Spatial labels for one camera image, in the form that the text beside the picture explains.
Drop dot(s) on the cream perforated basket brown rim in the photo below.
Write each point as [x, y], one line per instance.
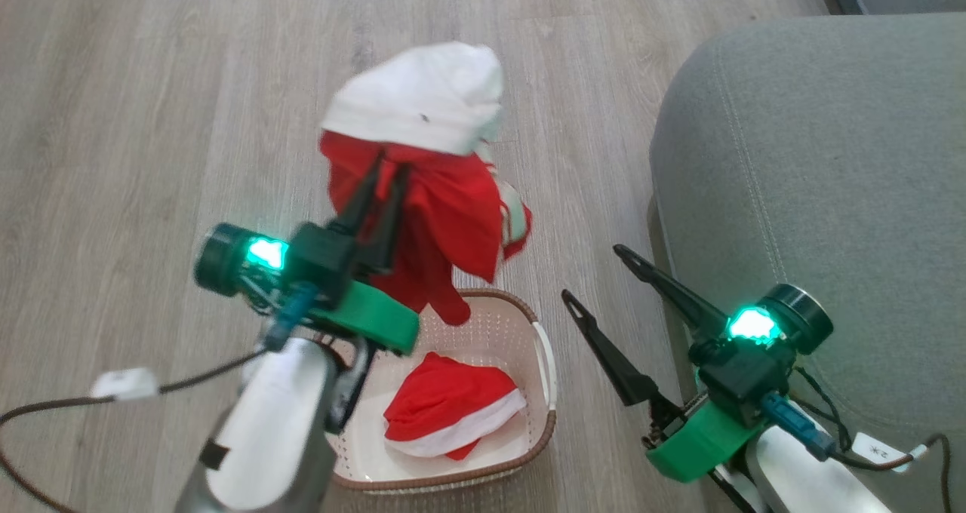
[499, 324]

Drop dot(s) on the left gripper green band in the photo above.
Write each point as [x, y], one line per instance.
[324, 260]

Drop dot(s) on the red Santa hat white trim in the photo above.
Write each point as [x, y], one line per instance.
[449, 400]

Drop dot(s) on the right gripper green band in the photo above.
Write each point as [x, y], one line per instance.
[743, 377]

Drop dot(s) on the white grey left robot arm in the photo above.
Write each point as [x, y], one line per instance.
[272, 430]

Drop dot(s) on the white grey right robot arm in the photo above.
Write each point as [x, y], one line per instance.
[800, 483]

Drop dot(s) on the red and white Santa garment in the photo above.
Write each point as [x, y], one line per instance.
[445, 204]

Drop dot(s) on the grey fabric sofa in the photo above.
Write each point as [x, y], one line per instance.
[845, 181]

